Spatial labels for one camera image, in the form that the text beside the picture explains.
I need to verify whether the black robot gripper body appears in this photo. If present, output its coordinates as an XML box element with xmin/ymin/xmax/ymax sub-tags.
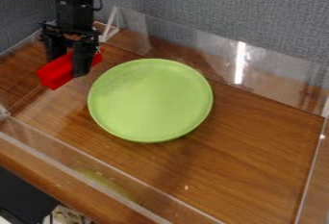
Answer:
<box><xmin>41</xmin><ymin>0</ymin><xmax>100</xmax><ymax>50</ymax></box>

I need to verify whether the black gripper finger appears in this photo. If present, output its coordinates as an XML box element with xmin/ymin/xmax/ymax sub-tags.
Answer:
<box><xmin>46</xmin><ymin>37</ymin><xmax>66</xmax><ymax>62</ymax></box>
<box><xmin>72</xmin><ymin>41</ymin><xmax>96</xmax><ymax>78</ymax></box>

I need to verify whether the red block carrot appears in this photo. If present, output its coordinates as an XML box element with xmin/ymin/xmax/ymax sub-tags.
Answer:
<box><xmin>34</xmin><ymin>49</ymin><xmax>105</xmax><ymax>91</ymax></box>

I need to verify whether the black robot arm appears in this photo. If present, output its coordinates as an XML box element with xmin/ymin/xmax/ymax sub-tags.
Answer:
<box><xmin>41</xmin><ymin>0</ymin><xmax>102</xmax><ymax>78</ymax></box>

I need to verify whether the green round plate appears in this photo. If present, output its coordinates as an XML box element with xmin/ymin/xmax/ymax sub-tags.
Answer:
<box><xmin>86</xmin><ymin>59</ymin><xmax>213</xmax><ymax>143</ymax></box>

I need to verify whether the black box under table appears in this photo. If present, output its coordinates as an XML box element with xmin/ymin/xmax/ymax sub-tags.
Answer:
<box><xmin>0</xmin><ymin>167</ymin><xmax>58</xmax><ymax>224</ymax></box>

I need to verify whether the white power strip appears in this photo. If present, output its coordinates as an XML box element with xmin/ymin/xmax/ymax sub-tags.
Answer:
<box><xmin>41</xmin><ymin>205</ymin><xmax>92</xmax><ymax>224</ymax></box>

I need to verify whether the clear acrylic triangle bracket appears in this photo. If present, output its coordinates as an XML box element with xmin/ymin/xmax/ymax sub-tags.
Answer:
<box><xmin>92</xmin><ymin>7</ymin><xmax>119</xmax><ymax>42</ymax></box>

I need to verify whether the clear acrylic enclosure wall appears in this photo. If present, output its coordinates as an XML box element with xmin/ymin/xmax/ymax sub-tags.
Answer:
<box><xmin>0</xmin><ymin>8</ymin><xmax>329</xmax><ymax>224</ymax></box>

